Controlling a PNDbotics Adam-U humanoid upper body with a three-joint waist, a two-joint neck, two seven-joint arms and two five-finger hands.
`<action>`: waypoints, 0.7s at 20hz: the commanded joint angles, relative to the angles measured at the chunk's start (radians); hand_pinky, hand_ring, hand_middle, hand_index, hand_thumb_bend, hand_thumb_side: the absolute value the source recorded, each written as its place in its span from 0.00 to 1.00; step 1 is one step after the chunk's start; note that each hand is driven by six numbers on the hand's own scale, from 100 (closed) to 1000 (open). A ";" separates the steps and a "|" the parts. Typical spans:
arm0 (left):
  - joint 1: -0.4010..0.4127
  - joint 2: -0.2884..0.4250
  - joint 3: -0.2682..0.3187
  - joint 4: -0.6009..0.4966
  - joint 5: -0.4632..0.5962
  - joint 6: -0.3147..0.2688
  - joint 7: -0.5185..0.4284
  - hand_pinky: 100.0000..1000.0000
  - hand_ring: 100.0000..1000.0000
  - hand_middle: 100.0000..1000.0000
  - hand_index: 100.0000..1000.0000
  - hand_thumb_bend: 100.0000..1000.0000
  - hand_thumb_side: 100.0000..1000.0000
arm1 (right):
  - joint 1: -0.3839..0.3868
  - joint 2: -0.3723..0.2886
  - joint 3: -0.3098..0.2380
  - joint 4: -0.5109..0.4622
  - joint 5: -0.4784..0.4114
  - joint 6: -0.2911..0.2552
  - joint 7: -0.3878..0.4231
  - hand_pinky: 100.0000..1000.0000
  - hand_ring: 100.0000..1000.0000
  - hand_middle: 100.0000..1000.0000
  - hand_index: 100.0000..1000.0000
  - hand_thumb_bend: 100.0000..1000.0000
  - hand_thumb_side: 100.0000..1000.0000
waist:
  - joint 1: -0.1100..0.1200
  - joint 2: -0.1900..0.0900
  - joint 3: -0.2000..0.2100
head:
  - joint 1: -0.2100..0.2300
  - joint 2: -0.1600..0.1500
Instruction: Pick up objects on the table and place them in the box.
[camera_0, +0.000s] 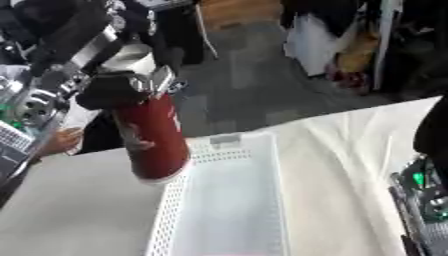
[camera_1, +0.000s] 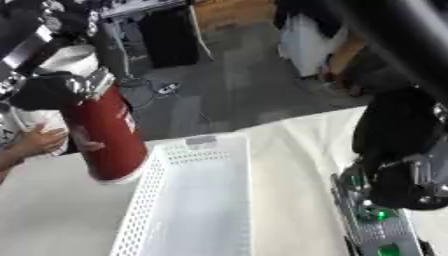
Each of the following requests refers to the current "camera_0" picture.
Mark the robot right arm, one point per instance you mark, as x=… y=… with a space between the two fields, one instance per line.
x=429 y=200

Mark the white bag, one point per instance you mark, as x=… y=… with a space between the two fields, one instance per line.
x=312 y=43

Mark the white perforated plastic basket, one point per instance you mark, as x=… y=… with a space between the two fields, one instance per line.
x=233 y=200

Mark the person's hand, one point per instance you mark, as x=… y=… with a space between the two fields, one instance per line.
x=61 y=140

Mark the red cylindrical bottle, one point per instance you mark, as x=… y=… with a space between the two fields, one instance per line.
x=157 y=140

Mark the yellow bag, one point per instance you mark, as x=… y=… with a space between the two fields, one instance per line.
x=359 y=53

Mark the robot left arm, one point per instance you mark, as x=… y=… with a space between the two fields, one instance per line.
x=70 y=30

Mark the laptop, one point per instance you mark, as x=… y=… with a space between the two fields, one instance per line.
x=10 y=146

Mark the white pole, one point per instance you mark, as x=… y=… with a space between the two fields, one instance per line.
x=386 y=40

